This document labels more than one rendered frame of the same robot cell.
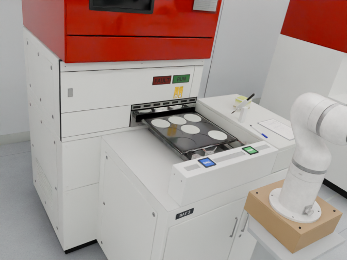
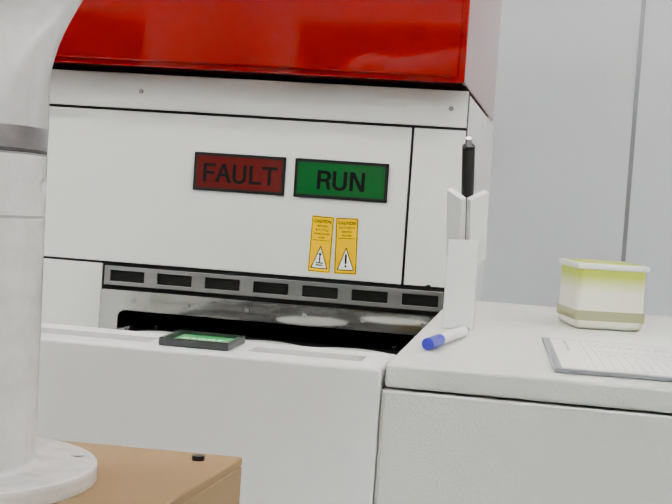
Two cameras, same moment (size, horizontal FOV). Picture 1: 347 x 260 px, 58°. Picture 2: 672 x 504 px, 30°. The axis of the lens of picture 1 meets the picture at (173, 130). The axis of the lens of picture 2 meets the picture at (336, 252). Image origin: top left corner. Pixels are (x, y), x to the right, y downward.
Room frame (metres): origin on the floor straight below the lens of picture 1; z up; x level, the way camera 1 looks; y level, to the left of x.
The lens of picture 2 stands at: (0.67, -1.17, 1.09)
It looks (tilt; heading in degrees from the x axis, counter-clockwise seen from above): 3 degrees down; 49
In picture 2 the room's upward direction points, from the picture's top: 4 degrees clockwise
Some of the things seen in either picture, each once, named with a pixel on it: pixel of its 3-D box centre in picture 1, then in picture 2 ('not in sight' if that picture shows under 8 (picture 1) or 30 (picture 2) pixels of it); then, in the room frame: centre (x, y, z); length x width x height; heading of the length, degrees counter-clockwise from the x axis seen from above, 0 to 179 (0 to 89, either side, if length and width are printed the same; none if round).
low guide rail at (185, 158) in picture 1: (175, 149); not in sight; (1.37, -0.03, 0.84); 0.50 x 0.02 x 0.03; 39
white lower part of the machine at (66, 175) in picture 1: (106, 159); not in sight; (1.81, 0.42, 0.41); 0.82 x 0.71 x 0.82; 129
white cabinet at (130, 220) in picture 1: (196, 208); not in sight; (1.46, -0.21, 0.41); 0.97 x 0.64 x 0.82; 129
